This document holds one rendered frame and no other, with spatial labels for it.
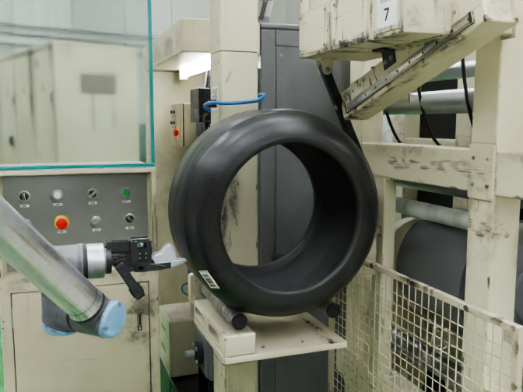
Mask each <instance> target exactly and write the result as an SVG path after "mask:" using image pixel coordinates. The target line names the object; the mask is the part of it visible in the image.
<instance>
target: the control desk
mask: <svg viewBox="0 0 523 392"><path fill-rule="evenodd" d="M0 195H1V196H2V197H3V198H4V199H5V200H6V201H7V202H8V203H9V204H10V205H11V206H12V207H13V208H14V209H15V210H16V211H17V212H18V213H19V214H20V215H21V216H22V217H23V218H24V219H25V220H26V221H27V222H28V223H29V224H30V225H31V226H32V227H34V228H35V229H36V230H37V231H38V232H39V233H40V234H41V235H42V236H43V237H44V238H45V239H46V240H47V241H48V242H49V243H50V244H51V245H52V246H53V245H55V246H65V245H79V244H90V243H103V244H104V248H105V246H106V240H126V239H127V238H128V237H137V236H147V237H148V238H149V241H152V248H153V252H154V251H158V245H157V211H156V167H153V166H134V167H103V168H71V169H40V170H0ZM130 273H131V274H132V276H133V278H134V279H135V280H136V282H137V283H139V284H140V285H141V286H142V287H143V289H144V293H145V295H144V296H143V297H142V298H141V299H139V300H137V299H136V298H134V297H133V296H131V295H130V292H129V291H128V290H129V288H128V286H127V285H126V284H125V282H124V280H123V279H122V277H121V276H120V275H119V274H118V272H117V271H116V269H115V268H114V266H112V272H111V274H106V273H105V277H104V278H91V279H88V280H89V281H90V282H91V283H92V284H93V285H94V286H95V287H96V288H98V289H99V290H100V291H101V292H102V293H103V294H104V295H105V296H106V297H107V298H108V299H111V300H117V301H119V302H121V303H123V304H124V306H125V309H126V321H125V325H124V326H123V328H122V330H121V332H120V333H119V334H118V335H117V336H116V337H114V338H101V337H98V336H94V335H90V334H84V333H79V332H76V333H74V334H71V335H68V336H57V335H55V336H54V335H50V334H47V333H46V332H45V331H44V329H43V325H42V321H41V316H42V310H41V291H40V290H39V289H38V288H37V287H36V286H35V285H33V284H32V283H31V282H30V281H28V280H27V279H26V278H25V277H24V276H22V275H21V274H20V273H19V272H18V271H17V270H16V269H15V268H14V267H12V266H11V265H10V264H9V263H8V262H6V261H5V260H4V259H3V258H2V257H0V316H1V329H2V355H3V369H4V383H5V392H161V387H160V319H159V286H158V271H147V272H130Z"/></svg>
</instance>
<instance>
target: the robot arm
mask: <svg viewBox="0 0 523 392"><path fill-rule="evenodd" d="M136 238H138V239H136ZM0 257H2V258H3V259H4V260H5V261H6V262H8V263H9V264H10V265H11V266H12V267H14V268H15V269H16V270H17V271H18V272H19V273H20V274H21V275H22V276H24V277H25V278H26V279H27V280H28V281H30V282H31V283H32V284H33V285H35V286H36V287H37V288H38V289H39V290H40V291H41V310H42V316H41V321H42V325H43V329H44V331H45V332H46V333H47V334H50V335H54V336H55V335H57V336H68V335H71V334H74V333H76V332H79V333H84V334H90V335H94V336H98V337H101V338H114V337H116V336H117V335H118V334H119V333H120V332H121V330H122V328H123V326H124V325H125V321H126V309H125V306H124V304H123V303H121V302H119V301H117V300H111V299H108V298H107V297H106V296H105V295H104V294H103V293H102V292H101V291H100V290H99V289H98V288H96V287H95V286H94V285H93V284H92V283H91V282H90V281H89V280H88V279H91V278H104V277H105V273H106V274H111V272H112V266H114V268H115V269H116V271H117V272H118V274H119V275H120V276H121V277H122V279H123V280H124V282H125V284H126V285H127V286H128V288H129V290H128V291H129V292H130V295H131V296H133V297H134V298H136V299H137V300H139V299H141V298H142V297H143V296H144V295H145V293H144V289H143V287H142V286H141V285H140V284H139V283H137V282H136V280H135V279H134V278H133V276H132V274H131V273H130V272H147V271H158V270H163V269H168V268H174V267H177V266H179V265H182V264H183V263H184V262H186V259H185V258H178V257H177V255H176V253H175V249H174V247H173V246H172V245H171V244H170V243H165V244H164V245H163V247H162V249H161V250H160V251H154V252H153V248H152V241H149V238H148V237H147V236H137V237H128V238H127V239H126V240H106V246H105V248H104V244H103V243H90V244H79V245H65V246H55V245H53V246H52V245H51V244H50V243H49V242H48V241H47V240H46V239H45V238H44V237H43V236H42V235H41V234H40V233H39V232H38V231H37V230H36V229H35V228H34V227H32V226H31V225H30V224H29V223H28V222H27V221H26V220H25V219H24V218H23V217H22V216H21V215H20V214H19V213H18V212H17V211H16V210H15V209H14V208H13V207H12V206H11V205H10V204H9V203H8V202H7V201H6V200H5V199H4V198H3V197H2V196H1V195H0ZM114 257H115V258H114Z"/></svg>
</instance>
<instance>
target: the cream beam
mask: <svg viewBox="0 0 523 392"><path fill-rule="evenodd" d="M455 1H457V0H397V23H396V24H393V25H390V26H386V27H383V28H380V29H377V0H330V1H328V2H325V3H323V4H321V5H318V6H316V7H314V8H312V9H309V10H307V11H305V12H302V13H301V14H300V18H299V20H300V41H299V59H316V58H337V60H336V61H369V60H374V59H378V58H382V54H381V52H372V50H373V49H377V48H380V47H387V48H393V49H395V50H396V49H397V48H398V47H403V46H407V45H410V44H417V43H421V42H425V41H428V40H434V39H438V38H442V37H447V36H448V35H449V34H450V31H451V26H452V25H451V22H452V4H453V3H454V2H455Z"/></svg>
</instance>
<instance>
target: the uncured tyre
mask: <svg viewBox="0 0 523 392"><path fill-rule="evenodd" d="M275 145H282V146H284V147H285V148H287V149H288V150H290V151H291V152H292V153H293V154H294V155H295V156H296V157H297V158H298V159H299V160H300V161H301V162H302V164H303V165H304V167H305V169H306V170H307V172H308V175H309V177H310V179H311V184H312V187H313V193H314V207H313V212H312V216H311V220H310V223H309V226H308V227H307V230H306V232H305V234H304V235H303V237H302V238H301V240H300V241H299V242H298V244H297V245H296V246H295V247H294V248H293V249H292V250H291V251H290V252H288V253H287V254H285V255H284V256H282V257H281V258H279V259H277V260H275V261H272V262H270V263H267V264H261V265H254V266H247V265H240V264H235V263H233V262H232V261H231V259H230V257H229V255H228V253H227V252H226V248H225V246H224V242H223V237H222V231H221V213H222V207H223V201H224V198H225V196H226V192H227V190H228V188H229V186H230V184H231V182H232V180H233V178H234V177H235V176H236V174H237V173H238V171H239V170H240V169H241V167H242V166H243V165H244V164H245V163H246V162H247V161H249V160H250V159H251V158H252V157H254V156H256V155H257V154H259V153H260V152H262V151H263V150H265V149H268V148H270V147H273V146H275ZM377 217H378V198H377V188H376V184H375V180H374V175H373V173H372V171H371V168H370V165H369V163H368V162H367V159H366V157H365V156H364V154H363V153H362V151H361V150H360V148H359V147H358V145H357V144H356V143H355V142H354V141H353V140H352V139H351V138H350V137H349V136H348V135H347V134H346V133H345V132H344V131H343V130H342V129H340V128H339V127H337V126H336V125H335V124H333V123H332V122H331V121H328V120H327V119H325V118H323V117H321V116H318V115H317V114H313V113H310V112H307V111H304V110H297V109H290V108H276V109H264V110H249V111H245V112H241V113H238V114H234V115H231V116H229V117H226V118H224V119H222V120H221V121H218V122H217V123H215V124H214V125H212V126H211V127H210V128H208V129H207V130H205V131H204V132H203V133H202V134H201V135H199V136H198V137H197V138H196V139H195V141H194V142H193V143H192V144H191V146H190V147H189V148H188V150H187V151H186V153H185V154H184V155H183V157H182V159H181V161H180V162H179V164H178V166H177V169H176V171H175V174H174V178H173V180H172V183H171V186H170V194H169V201H168V218H169V224H170V231H171V235H172V238H173V241H174V244H175V247H176V248H177V252H178V253H179V254H180V256H181V258H185V259H186V262H185V264H186V266H187V267H188V268H189V270H190V271H191V272H192V273H193V274H194V275H195V276H196V277H197V279H198V280H199V281H200V282H201V283H202V284H203V285H204V286H205V287H206V288H207V289H208V290H209V291H210V292H211V293H212V294H213V295H214V296H216V297H217V298H218V299H220V300H221V301H223V302H224V303H226V304H227V305H229V306H232V307H233V308H235V309H237V310H240V311H243V312H245V313H251V314H254V315H259V316H267V317H286V316H292V315H296V314H299V313H304V312H307V311H309V310H312V309H314V308H316V307H318V306H320V305H322V304H324V303H326V302H328V301H329V300H330V299H332V298H333V297H335V296H336V295H337V294H339V293H340V292H341V291H342V290H343V289H344V288H345V287H346V286H347V285H348V284H349V283H350V282H351V281H352V280H353V278H354V277H355V276H356V274H357V272H358V271H359V270H360V269H361V267H362V265H363V263H364V261H365V260H366V258H367V255H368V254H369V252H370V249H371V246H372V243H373V241H374V236H375V233H376V228H377ZM198 271H207V272H208V273H209V274H210V275H211V277H212V278H213V280H214V281H215V283H216V284H217V285H218V286H219V289H211V288H210V287H209V285H208V284H207V282H206V281H205V279H204V278H203V277H202V276H201V274H200V273H199V272H198Z"/></svg>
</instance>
